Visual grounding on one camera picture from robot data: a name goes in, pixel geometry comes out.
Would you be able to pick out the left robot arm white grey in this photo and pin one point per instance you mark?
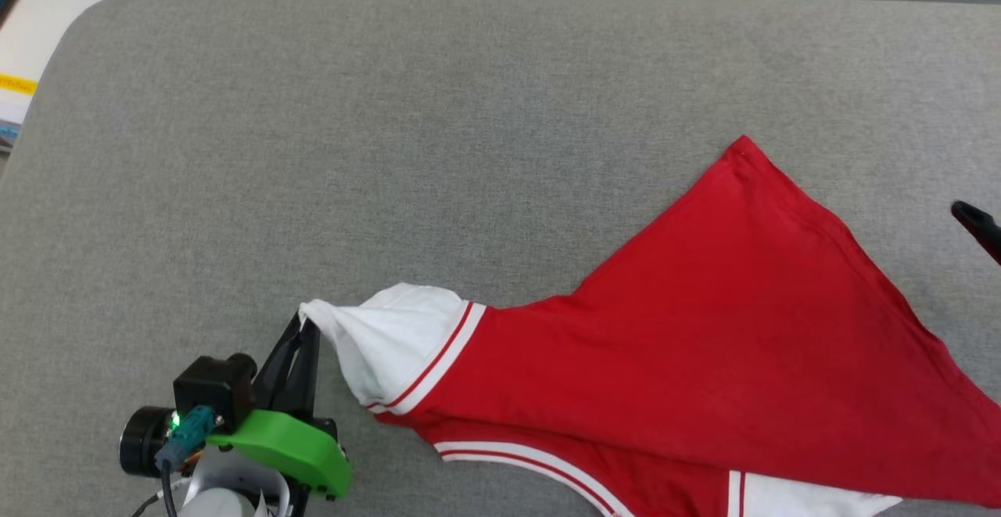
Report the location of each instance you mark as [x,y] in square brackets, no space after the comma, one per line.
[235,490]

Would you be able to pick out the red and white sports jersey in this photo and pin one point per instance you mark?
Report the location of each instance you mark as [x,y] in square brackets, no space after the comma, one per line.
[743,329]

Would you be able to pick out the white equipment box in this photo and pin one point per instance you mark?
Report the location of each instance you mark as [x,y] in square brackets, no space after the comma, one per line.
[70,1]

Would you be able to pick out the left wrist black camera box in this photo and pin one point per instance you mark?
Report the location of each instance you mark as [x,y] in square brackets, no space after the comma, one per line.
[215,388]

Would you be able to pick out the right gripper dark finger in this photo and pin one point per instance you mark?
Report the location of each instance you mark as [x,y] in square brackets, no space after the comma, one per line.
[981,224]

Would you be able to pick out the yellow warning label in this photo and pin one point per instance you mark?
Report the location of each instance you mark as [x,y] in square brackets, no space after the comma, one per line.
[17,84]

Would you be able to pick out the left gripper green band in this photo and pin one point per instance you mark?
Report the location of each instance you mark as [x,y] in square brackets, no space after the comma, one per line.
[297,450]

